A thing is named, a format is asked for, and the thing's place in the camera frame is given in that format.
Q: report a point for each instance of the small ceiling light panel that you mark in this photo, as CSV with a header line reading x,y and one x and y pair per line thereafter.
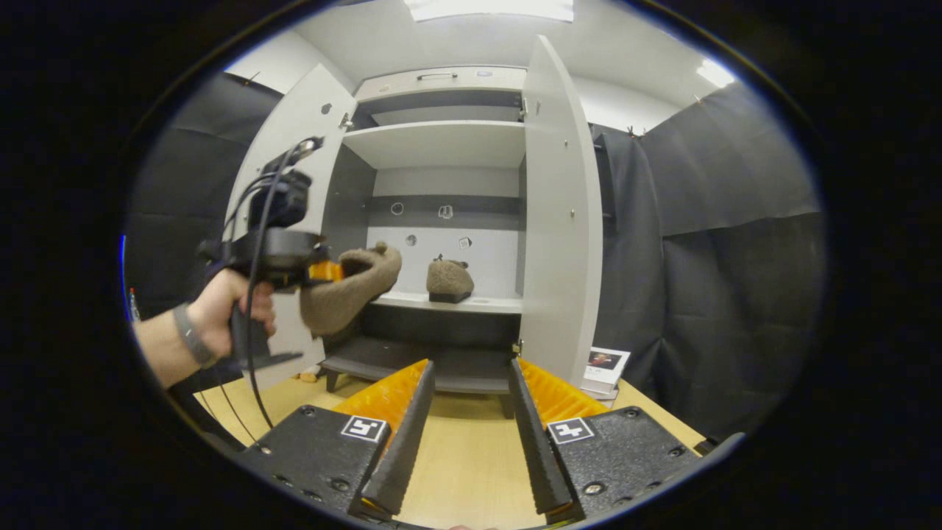
x,y
715,73

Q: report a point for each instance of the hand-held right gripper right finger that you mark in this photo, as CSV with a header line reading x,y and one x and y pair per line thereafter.
x,y
533,442

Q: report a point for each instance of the large ceiling light panel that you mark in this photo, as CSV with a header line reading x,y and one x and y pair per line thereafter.
x,y
486,9

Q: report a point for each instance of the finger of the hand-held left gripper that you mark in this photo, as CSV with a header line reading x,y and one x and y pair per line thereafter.
x,y
324,271

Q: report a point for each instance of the white photo box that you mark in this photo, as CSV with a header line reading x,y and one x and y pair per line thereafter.
x,y
607,368

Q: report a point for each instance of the clear bottle red cap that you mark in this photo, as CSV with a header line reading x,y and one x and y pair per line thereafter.
x,y
133,309

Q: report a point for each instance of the white shoe cabinet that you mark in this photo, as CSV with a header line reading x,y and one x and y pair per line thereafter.
x,y
471,258

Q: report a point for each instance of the black backdrop cloth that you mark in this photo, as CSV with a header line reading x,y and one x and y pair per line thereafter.
x,y
184,184
721,294

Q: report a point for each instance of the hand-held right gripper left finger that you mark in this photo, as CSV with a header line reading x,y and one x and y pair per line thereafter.
x,y
405,442

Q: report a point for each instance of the brown fuzzy shoe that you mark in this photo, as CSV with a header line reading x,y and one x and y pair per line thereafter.
x,y
449,283
346,294

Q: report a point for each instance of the grey wristband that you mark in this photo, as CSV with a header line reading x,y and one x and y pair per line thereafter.
x,y
193,335

